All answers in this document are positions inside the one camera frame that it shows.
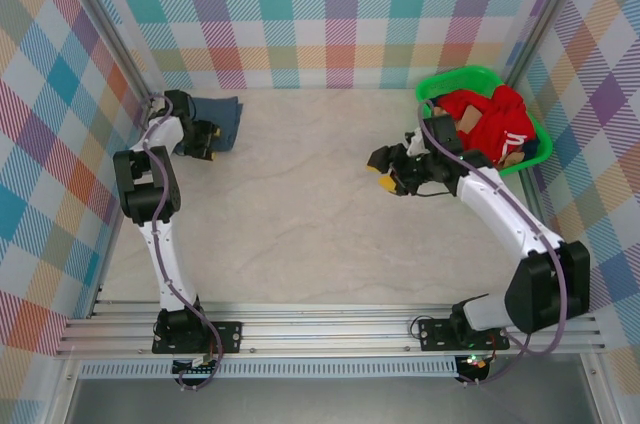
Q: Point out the blue t-shirt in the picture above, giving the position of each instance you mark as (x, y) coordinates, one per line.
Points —
(225, 119)

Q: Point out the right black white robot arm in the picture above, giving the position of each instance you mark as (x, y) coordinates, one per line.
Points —
(550, 289)

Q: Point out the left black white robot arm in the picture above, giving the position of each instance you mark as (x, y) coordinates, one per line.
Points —
(145, 189)

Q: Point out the red t-shirt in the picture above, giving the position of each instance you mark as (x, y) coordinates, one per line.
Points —
(495, 126)

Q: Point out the green plastic basket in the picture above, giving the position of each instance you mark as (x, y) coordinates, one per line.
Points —
(450, 80)

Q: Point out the dark navy t-shirt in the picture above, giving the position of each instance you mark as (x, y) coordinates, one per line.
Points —
(531, 147)

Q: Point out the right controller board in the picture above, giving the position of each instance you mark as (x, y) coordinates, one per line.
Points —
(475, 363)

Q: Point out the controller board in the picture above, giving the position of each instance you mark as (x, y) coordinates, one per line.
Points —
(195, 365)
(475, 363)

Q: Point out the left controller board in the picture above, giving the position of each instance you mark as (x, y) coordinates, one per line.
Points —
(195, 365)

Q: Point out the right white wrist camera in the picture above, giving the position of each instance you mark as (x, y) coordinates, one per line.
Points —
(415, 141)

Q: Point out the aluminium frame post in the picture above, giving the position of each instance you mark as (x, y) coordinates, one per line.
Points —
(105, 24)
(550, 14)

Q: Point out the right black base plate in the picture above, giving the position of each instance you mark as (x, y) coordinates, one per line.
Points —
(435, 334)

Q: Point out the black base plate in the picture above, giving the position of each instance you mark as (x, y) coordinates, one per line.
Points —
(225, 336)
(435, 334)

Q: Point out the aluminium mounting rail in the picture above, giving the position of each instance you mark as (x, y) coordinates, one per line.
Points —
(325, 331)

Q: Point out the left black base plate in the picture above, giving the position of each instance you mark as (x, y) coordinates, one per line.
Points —
(225, 336)

